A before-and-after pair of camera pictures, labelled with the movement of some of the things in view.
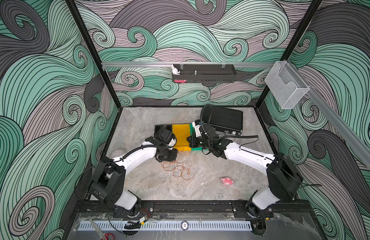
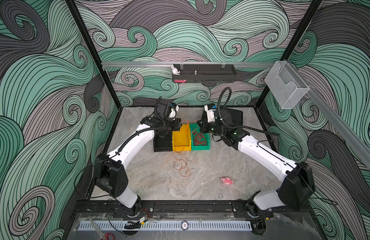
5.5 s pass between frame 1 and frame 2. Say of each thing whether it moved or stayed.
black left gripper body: moved
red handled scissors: stayed
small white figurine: stayed
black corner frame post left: stayed
